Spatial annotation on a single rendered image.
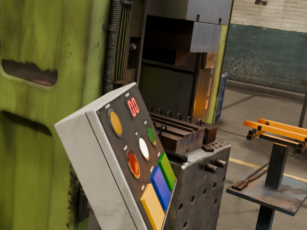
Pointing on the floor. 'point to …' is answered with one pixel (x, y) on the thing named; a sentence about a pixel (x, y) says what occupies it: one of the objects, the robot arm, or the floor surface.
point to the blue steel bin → (221, 96)
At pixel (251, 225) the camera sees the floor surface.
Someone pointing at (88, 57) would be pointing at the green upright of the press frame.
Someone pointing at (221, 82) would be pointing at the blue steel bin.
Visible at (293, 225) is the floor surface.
